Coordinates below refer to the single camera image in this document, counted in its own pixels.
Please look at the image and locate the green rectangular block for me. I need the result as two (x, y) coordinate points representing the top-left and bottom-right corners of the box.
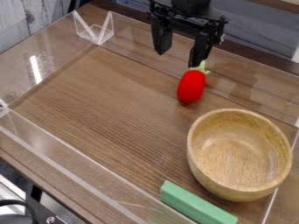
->
(160, 180), (239, 224)

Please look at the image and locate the black metal table frame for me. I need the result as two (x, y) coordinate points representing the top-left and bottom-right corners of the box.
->
(25, 184), (67, 224)

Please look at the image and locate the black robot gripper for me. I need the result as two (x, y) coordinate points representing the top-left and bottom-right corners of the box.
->
(147, 0), (228, 67)

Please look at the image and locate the black cable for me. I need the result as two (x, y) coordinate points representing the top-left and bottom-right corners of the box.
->
(0, 199), (37, 224)

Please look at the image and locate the clear acrylic corner bracket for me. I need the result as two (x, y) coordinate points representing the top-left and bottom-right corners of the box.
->
(72, 11), (115, 46)

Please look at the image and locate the wooden bowl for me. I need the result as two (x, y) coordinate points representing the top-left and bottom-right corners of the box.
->
(187, 108), (293, 202)

